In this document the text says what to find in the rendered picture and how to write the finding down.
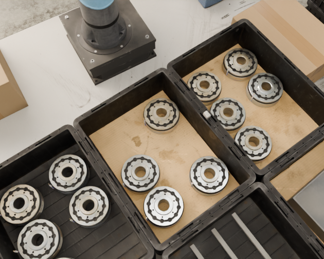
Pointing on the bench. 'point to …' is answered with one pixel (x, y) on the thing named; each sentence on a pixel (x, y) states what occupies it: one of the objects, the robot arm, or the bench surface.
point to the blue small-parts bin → (208, 2)
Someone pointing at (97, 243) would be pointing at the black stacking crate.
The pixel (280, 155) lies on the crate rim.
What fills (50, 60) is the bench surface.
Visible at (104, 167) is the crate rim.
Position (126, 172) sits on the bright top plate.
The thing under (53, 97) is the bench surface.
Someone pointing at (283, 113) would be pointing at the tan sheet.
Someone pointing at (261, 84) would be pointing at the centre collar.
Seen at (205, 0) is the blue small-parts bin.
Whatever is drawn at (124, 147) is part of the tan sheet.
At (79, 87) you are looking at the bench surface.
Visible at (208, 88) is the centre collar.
